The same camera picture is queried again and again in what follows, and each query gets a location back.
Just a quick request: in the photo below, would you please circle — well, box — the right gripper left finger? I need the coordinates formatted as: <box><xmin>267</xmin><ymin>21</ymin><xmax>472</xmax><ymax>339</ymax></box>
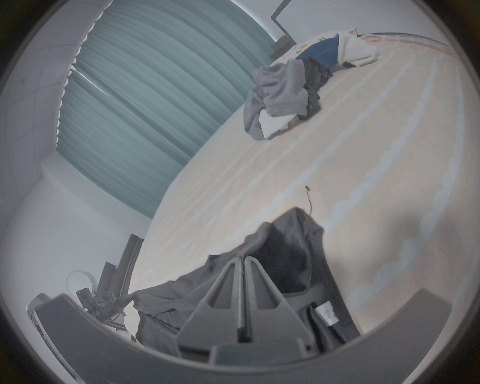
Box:
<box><xmin>176</xmin><ymin>257</ymin><xmax>244</xmax><ymax>349</ymax></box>

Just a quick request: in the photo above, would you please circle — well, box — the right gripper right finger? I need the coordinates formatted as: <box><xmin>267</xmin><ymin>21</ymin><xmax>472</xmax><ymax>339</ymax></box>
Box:
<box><xmin>244</xmin><ymin>257</ymin><xmax>316</xmax><ymax>352</ymax></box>

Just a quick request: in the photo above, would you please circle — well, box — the black T-shirt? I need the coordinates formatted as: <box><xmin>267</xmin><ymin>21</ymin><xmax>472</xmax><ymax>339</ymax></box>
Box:
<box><xmin>133</xmin><ymin>184</ymin><xmax>362</xmax><ymax>357</ymax></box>

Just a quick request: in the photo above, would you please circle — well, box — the bed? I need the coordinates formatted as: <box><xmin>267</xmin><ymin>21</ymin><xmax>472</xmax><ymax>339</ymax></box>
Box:
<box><xmin>131</xmin><ymin>0</ymin><xmax>480</xmax><ymax>336</ymax></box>

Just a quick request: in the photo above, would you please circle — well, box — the pile of clothes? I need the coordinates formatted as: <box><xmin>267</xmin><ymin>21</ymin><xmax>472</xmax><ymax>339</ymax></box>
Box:
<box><xmin>243</xmin><ymin>32</ymin><xmax>379</xmax><ymax>141</ymax></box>

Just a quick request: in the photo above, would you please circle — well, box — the blue-green curtain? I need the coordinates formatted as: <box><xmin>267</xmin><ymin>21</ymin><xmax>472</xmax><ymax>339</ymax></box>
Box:
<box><xmin>56</xmin><ymin>0</ymin><xmax>280</xmax><ymax>220</ymax></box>

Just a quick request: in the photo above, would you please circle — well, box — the white printed pillow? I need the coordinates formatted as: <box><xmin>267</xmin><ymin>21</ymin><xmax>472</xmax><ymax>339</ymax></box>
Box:
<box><xmin>279</xmin><ymin>29</ymin><xmax>361</xmax><ymax>62</ymax></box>

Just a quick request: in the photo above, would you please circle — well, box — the grey bedside table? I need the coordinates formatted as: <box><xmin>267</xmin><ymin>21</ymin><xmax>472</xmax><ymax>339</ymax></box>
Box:
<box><xmin>271</xmin><ymin>35</ymin><xmax>294</xmax><ymax>53</ymax></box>

